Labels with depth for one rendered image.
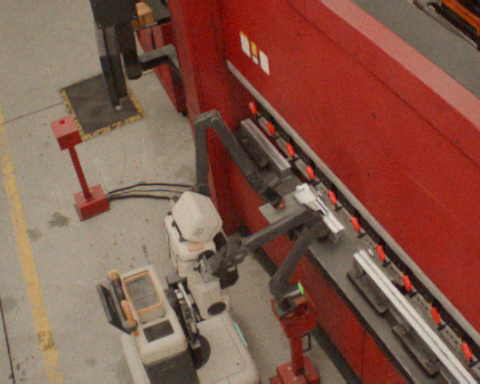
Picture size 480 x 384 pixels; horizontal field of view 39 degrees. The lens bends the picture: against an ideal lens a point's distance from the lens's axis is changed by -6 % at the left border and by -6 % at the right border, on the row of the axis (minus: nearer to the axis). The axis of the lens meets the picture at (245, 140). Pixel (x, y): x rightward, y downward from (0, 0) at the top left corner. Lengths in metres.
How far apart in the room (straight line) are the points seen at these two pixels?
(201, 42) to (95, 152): 2.17
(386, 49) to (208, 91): 1.86
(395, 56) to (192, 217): 1.27
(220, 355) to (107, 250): 1.41
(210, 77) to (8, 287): 2.12
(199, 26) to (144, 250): 1.78
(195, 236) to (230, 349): 1.01
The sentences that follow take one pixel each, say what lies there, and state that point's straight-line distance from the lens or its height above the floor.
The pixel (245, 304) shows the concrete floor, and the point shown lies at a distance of 4.55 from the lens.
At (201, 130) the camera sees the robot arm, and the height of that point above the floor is 1.56.
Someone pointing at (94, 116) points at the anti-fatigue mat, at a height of 0.01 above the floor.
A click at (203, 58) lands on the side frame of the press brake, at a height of 1.46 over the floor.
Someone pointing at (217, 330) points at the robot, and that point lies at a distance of 4.11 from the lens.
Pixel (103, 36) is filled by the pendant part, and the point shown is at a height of 1.60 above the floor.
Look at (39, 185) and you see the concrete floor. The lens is 5.73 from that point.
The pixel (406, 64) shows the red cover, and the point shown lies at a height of 2.30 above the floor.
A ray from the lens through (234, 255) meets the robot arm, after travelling 3.15.
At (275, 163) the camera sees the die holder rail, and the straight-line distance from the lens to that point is 3.98.
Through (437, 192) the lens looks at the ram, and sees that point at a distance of 2.52.
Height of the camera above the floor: 3.65
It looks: 40 degrees down
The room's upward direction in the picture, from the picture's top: 8 degrees counter-clockwise
